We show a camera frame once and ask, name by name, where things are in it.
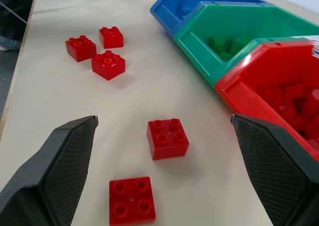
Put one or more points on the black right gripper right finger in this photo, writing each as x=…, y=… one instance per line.
x=276, y=171

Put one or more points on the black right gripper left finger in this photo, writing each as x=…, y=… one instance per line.
x=47, y=176

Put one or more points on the pile of red toy bricks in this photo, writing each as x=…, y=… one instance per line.
x=292, y=106

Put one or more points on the red plastic storage bin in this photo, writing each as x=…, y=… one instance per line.
x=249, y=96

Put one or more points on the red square toy brick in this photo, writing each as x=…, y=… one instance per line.
x=132, y=201
x=80, y=47
x=108, y=65
x=111, y=37
x=167, y=139

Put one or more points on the green toy brick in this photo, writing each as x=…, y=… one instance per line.
x=218, y=44
x=240, y=44

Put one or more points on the grey shoe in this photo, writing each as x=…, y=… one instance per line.
x=9, y=43

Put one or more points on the green plastic storage bin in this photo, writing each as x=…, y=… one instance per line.
x=199, y=44

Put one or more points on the blue toy brick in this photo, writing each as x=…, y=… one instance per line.
x=183, y=12

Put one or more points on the blue plastic storage bin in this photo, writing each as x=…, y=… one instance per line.
x=174, y=9

